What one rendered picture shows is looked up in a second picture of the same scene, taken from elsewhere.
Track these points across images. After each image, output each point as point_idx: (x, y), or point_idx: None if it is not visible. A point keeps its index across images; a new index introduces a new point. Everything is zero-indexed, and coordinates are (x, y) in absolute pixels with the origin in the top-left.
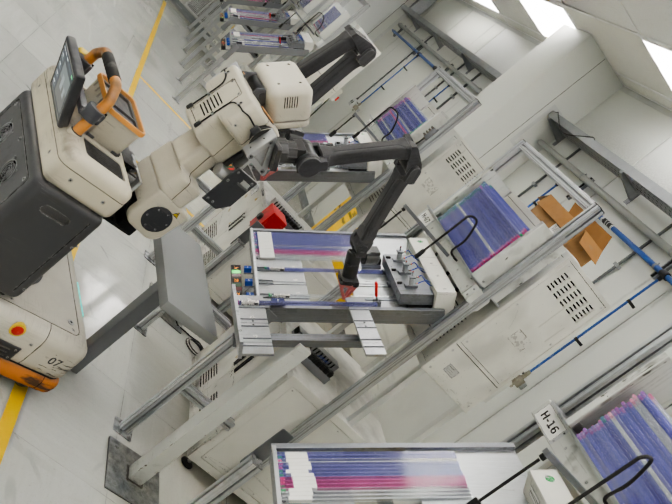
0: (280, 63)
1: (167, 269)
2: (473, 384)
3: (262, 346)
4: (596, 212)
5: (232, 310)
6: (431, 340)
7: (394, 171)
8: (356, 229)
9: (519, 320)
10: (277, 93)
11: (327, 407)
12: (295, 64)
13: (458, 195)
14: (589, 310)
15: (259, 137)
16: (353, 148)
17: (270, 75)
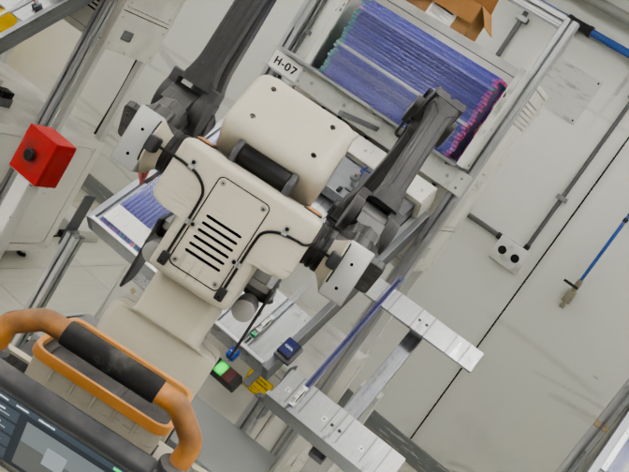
0: (262, 95)
1: (175, 438)
2: (439, 245)
3: (385, 458)
4: (575, 30)
5: (292, 425)
6: (424, 252)
7: (412, 134)
8: (342, 204)
9: (483, 168)
10: (325, 176)
11: (330, 376)
12: (277, 80)
13: (332, 27)
14: (533, 112)
15: (340, 264)
16: (412, 168)
17: (283, 140)
